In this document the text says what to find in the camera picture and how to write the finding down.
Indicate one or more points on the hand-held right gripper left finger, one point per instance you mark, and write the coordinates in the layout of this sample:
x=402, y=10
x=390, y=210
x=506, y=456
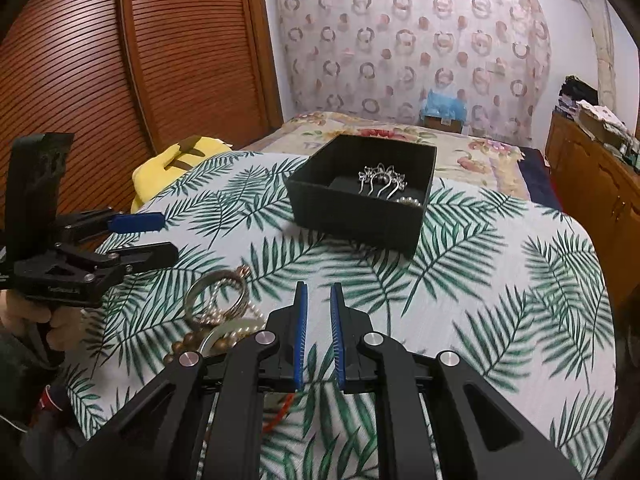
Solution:
x=300, y=342

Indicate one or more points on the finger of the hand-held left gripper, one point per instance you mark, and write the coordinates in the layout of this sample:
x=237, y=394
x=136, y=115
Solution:
x=145, y=256
x=137, y=222

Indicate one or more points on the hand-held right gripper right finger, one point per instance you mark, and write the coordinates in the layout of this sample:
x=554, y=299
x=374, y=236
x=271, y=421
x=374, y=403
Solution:
x=336, y=342

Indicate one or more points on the silver bangle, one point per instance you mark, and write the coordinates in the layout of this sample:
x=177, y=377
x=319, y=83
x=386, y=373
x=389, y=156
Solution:
x=190, y=294

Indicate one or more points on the pale jade bangle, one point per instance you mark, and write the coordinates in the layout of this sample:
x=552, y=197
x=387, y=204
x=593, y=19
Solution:
x=210, y=340

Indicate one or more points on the black jewelry box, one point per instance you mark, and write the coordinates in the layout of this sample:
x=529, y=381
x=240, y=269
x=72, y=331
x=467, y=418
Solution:
x=345, y=210

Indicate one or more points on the person's left forearm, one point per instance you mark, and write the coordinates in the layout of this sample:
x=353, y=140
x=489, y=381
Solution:
x=35, y=410

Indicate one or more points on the person's left hand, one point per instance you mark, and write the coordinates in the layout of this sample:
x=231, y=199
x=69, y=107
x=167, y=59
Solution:
x=65, y=332

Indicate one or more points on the yellow plush toy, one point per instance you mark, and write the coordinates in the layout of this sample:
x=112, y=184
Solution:
x=165, y=165

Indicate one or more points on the leaf print cloth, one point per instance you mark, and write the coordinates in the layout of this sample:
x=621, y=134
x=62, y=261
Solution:
x=450, y=310

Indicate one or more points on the brown slatted wardrobe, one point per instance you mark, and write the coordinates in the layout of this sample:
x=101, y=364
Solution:
x=125, y=85

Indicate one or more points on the silver hair comb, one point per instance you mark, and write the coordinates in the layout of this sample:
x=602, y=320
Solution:
x=381, y=180

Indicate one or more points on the floral blanket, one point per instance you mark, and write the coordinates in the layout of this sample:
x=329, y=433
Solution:
x=310, y=132

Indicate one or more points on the small cardboard box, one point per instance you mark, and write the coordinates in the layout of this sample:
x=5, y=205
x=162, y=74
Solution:
x=442, y=124

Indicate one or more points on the navy blanket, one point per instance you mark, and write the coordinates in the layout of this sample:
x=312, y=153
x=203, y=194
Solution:
x=535, y=180

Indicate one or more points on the blue plastic bag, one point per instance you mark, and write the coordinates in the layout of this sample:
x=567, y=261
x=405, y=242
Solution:
x=442, y=105

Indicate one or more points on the wooden cabinet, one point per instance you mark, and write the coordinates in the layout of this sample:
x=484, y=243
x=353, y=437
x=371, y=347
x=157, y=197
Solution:
x=590, y=185

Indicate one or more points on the circle pattern curtain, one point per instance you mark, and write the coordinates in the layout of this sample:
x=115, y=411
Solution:
x=400, y=40

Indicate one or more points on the cardboard box with floral cloth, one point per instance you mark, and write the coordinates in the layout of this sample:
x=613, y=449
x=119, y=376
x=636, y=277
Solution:
x=602, y=122

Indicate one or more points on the black bag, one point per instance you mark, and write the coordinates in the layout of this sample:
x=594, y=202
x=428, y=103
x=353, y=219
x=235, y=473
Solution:
x=580, y=91

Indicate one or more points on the beige pipe cover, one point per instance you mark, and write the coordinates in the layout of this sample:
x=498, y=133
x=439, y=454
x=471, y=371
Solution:
x=602, y=35

